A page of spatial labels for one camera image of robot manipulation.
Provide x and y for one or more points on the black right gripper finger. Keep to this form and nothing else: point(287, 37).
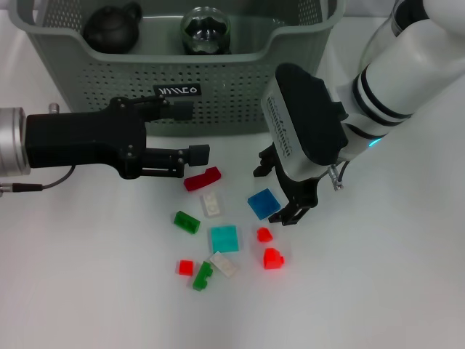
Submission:
point(290, 216)
point(267, 161)

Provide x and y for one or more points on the glass teacup with black base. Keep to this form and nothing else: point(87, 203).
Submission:
point(205, 34)

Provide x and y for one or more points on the dark clay teapot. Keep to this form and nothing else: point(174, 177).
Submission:
point(109, 31)

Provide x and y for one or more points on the green notched brick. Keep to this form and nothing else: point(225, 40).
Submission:
point(200, 280)

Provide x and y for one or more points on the blue four-stud brick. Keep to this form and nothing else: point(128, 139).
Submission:
point(263, 204)

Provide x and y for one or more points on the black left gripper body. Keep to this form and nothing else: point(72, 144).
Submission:
point(83, 138)

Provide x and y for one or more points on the red single-stud brick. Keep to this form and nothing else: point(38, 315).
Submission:
point(186, 267)

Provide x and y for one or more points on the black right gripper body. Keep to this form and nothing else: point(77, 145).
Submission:
point(299, 191)

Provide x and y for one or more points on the white two-stud brick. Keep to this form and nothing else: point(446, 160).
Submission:
point(225, 266)
point(211, 205)

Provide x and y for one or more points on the large orange-red brick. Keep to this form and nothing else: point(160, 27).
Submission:
point(272, 259)

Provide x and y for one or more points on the grey perforated storage bin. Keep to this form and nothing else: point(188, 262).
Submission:
point(218, 105)

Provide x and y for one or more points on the green two-stud brick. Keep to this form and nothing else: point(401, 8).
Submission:
point(186, 221)

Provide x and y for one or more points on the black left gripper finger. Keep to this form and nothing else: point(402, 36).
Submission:
point(174, 158)
point(170, 109)

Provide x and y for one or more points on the cyan four-stud brick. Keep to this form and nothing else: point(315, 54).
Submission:
point(224, 238)

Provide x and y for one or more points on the small orange-red brick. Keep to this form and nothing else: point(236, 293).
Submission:
point(264, 235)

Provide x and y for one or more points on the dark red curved brick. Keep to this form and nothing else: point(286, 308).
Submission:
point(198, 181)

